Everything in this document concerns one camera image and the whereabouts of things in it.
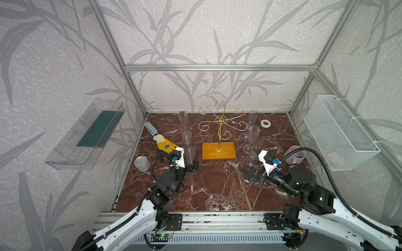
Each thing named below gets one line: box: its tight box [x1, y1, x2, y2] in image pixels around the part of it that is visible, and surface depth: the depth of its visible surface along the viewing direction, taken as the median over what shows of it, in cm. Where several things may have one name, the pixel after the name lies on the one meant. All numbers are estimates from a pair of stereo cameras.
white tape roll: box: [260, 119, 272, 129], surface depth 116 cm
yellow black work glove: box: [152, 133, 178, 154], surface depth 103 cm
